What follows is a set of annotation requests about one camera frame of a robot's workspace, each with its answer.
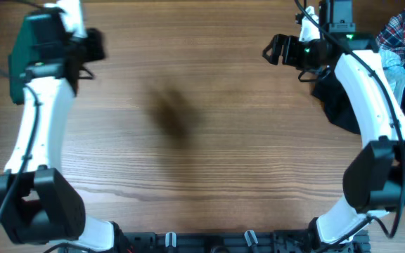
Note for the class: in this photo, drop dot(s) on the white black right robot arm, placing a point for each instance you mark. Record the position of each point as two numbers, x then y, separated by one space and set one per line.
373 185

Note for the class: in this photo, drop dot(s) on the black cloth garment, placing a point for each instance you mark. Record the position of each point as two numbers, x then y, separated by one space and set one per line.
335 101

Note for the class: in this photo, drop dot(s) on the green cloth garment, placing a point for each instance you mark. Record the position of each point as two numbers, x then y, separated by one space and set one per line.
23 53

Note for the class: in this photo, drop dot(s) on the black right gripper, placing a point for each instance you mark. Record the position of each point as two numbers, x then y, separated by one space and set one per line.
290 43

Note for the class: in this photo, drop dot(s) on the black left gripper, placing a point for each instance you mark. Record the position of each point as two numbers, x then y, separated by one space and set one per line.
93 39

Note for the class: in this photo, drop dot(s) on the white light-blue striped shirt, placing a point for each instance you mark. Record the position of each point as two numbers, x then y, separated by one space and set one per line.
394 71

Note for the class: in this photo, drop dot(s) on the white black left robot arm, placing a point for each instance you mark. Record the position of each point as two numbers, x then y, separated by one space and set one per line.
38 206

